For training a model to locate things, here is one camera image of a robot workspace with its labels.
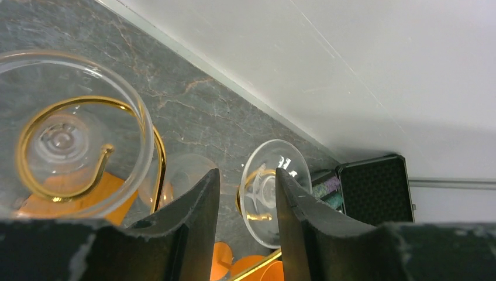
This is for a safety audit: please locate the clear wine glass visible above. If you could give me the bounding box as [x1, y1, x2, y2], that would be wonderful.
[138, 139, 312, 249]
[1, 50, 154, 225]

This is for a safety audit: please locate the black poker chip case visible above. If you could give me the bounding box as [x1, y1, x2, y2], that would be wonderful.
[311, 154, 415, 225]

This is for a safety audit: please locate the yellow plastic wine glass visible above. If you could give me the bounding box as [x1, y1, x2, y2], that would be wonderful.
[230, 255, 285, 281]

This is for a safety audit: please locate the gold wire wine glass rack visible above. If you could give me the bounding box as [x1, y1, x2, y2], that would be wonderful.
[16, 95, 282, 280]

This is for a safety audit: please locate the wooden rack base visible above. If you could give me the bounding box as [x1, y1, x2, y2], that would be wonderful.
[15, 170, 138, 227]

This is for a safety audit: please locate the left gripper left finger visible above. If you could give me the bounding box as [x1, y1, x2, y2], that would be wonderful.
[1, 169, 220, 280]

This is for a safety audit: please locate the orange plastic wine glass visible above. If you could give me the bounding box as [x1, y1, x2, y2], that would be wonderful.
[210, 242, 233, 281]

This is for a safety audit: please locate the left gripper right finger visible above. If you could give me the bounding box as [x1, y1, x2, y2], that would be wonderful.
[275, 168, 495, 280]

